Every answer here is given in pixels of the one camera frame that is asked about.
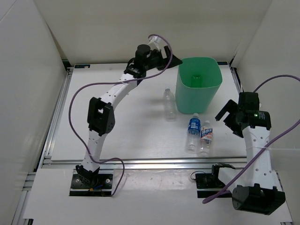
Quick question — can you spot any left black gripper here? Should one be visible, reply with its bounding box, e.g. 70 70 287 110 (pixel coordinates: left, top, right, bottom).
143 45 181 70

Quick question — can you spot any orange white label bottle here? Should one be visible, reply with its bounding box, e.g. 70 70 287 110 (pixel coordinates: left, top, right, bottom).
200 120 213 157

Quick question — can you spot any green plastic bottle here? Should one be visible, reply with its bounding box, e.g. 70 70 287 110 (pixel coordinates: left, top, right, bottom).
190 74 203 89

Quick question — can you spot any clear bottle white cap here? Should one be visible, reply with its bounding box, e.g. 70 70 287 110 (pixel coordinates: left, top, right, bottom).
163 88 177 121

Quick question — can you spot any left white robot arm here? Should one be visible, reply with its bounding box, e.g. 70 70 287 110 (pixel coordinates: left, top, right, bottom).
76 44 182 188

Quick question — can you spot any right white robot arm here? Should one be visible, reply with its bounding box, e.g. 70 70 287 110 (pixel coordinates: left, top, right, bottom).
210 100 285 215

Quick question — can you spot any green plastic bin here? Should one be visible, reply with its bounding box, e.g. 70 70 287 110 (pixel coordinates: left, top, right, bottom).
175 57 223 114

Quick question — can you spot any blue label plastic bottle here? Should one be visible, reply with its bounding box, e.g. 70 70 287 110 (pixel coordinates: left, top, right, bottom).
187 113 201 152

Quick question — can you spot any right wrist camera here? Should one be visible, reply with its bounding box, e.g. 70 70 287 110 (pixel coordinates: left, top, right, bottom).
238 92 260 111

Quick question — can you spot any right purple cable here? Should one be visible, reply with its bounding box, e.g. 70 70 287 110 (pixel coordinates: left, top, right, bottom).
202 74 300 205

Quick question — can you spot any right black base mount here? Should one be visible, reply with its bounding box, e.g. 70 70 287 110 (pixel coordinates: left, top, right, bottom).
190 163 235 199

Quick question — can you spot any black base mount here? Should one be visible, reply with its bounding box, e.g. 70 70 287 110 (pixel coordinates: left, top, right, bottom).
69 165 113 197
190 163 235 199

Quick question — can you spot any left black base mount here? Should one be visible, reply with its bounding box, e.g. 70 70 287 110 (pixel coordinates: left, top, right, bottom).
69 165 113 197

